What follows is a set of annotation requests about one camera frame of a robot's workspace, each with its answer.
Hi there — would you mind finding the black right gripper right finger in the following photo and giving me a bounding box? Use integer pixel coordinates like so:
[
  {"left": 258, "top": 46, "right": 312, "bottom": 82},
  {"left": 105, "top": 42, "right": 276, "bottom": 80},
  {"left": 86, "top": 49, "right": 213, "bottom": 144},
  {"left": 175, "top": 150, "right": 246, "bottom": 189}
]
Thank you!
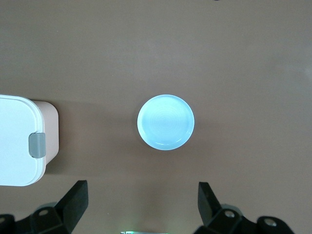
[{"left": 195, "top": 181, "right": 296, "bottom": 234}]

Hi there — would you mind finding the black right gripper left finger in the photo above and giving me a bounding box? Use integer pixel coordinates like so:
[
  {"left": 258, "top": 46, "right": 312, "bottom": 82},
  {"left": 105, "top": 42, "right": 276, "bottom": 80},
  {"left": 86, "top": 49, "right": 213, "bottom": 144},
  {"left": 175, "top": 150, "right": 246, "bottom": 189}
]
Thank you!
[{"left": 0, "top": 179, "right": 89, "bottom": 234}]

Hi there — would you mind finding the pink lunch box white lid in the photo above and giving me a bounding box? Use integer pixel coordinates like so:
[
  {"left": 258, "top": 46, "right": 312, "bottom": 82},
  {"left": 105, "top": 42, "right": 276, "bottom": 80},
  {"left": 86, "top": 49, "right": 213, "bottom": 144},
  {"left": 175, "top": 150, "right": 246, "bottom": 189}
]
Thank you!
[{"left": 0, "top": 95, "right": 60, "bottom": 187}]

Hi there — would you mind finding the light blue round plate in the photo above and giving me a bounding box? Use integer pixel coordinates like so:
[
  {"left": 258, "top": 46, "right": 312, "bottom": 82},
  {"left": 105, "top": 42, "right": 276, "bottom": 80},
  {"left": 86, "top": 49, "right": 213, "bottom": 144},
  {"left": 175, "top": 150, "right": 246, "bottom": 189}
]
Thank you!
[{"left": 136, "top": 94, "right": 195, "bottom": 151}]

